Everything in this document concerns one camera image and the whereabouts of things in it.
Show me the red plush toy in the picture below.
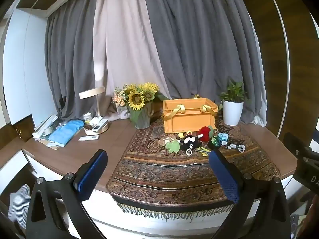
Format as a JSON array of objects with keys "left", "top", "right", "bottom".
[{"left": 198, "top": 126, "right": 216, "bottom": 142}]

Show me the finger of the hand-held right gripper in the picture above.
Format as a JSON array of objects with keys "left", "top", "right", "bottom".
[{"left": 284, "top": 132, "right": 312, "bottom": 158}]

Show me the green plush toy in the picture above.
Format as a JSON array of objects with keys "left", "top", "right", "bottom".
[{"left": 165, "top": 139, "right": 180, "bottom": 153}]

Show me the potted plant in white pot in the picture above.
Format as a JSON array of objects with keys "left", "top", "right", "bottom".
[{"left": 219, "top": 79, "right": 252, "bottom": 126}]

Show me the green and blue ball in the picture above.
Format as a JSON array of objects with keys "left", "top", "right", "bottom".
[{"left": 209, "top": 135, "right": 222, "bottom": 151}]

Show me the sunflower bouquet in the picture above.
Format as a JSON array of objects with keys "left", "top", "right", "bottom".
[{"left": 112, "top": 82, "right": 170, "bottom": 129}]

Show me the clear plastic packet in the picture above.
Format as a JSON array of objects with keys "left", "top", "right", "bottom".
[{"left": 158, "top": 134, "right": 177, "bottom": 145}]

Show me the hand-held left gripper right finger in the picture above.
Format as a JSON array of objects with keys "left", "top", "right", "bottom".
[{"left": 208, "top": 149, "right": 292, "bottom": 239}]

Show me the beige curtain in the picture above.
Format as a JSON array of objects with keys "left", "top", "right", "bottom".
[{"left": 93, "top": 0, "right": 173, "bottom": 120}]

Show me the orange plastic crate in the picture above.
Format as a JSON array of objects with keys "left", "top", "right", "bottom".
[{"left": 163, "top": 95, "right": 219, "bottom": 134}]

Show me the blue cloth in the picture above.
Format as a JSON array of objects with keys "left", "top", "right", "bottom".
[{"left": 48, "top": 120, "right": 85, "bottom": 146}]

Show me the grey curtain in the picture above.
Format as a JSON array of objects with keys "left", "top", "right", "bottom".
[
  {"left": 141, "top": 0, "right": 268, "bottom": 127},
  {"left": 45, "top": 0, "right": 109, "bottom": 120}
]

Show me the white usb cable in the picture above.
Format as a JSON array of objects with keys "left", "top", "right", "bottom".
[{"left": 227, "top": 143, "right": 246, "bottom": 153}]

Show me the black plush toy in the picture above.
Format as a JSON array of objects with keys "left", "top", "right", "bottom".
[{"left": 180, "top": 134, "right": 203, "bottom": 156}]

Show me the person's right forearm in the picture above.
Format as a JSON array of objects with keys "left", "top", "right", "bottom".
[{"left": 306, "top": 199, "right": 319, "bottom": 239}]

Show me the patterned fringed table cloth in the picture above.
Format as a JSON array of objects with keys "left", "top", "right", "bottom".
[{"left": 106, "top": 115, "right": 281, "bottom": 221}]

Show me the striped cloth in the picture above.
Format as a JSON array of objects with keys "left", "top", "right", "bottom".
[{"left": 8, "top": 184, "right": 32, "bottom": 229}]

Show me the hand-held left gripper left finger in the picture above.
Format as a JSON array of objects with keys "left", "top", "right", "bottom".
[{"left": 25, "top": 149, "right": 109, "bottom": 239}]

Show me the brown clipboard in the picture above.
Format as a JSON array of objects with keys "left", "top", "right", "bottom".
[{"left": 37, "top": 139, "right": 61, "bottom": 150}]

